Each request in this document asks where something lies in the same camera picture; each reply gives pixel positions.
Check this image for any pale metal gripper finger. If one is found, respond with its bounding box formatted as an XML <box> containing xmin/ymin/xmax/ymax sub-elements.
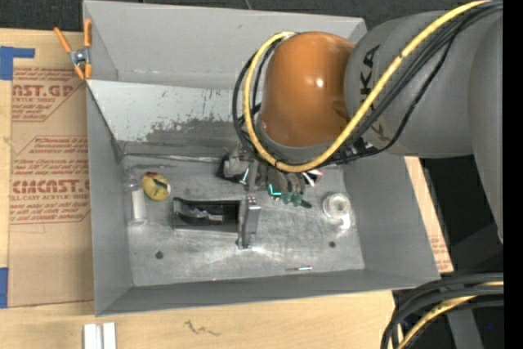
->
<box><xmin>236</xmin><ymin>198</ymin><xmax>248</xmax><ymax>250</ymax></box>
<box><xmin>245</xmin><ymin>195</ymin><xmax>262</xmax><ymax>248</ymax></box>

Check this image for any grey metal bin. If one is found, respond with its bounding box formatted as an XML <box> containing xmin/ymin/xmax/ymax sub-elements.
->
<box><xmin>81</xmin><ymin>0</ymin><xmax>443</xmax><ymax>317</ymax></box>

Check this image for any white tape roll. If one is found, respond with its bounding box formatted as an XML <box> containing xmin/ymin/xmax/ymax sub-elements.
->
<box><xmin>322</xmin><ymin>192</ymin><xmax>352</xmax><ymax>230</ymax></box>

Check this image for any yellow oval toy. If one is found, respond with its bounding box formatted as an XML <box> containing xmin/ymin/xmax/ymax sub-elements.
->
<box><xmin>141</xmin><ymin>172</ymin><xmax>172</xmax><ymax>202</ymax></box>

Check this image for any clear glass bottle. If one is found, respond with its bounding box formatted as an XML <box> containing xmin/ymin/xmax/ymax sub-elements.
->
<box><xmin>123</xmin><ymin>170</ymin><xmax>149</xmax><ymax>227</ymax></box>

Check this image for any brown cardboard board red print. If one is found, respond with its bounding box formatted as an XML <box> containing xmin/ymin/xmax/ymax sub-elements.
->
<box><xmin>0</xmin><ymin>27</ymin><xmax>455</xmax><ymax>309</ymax></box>

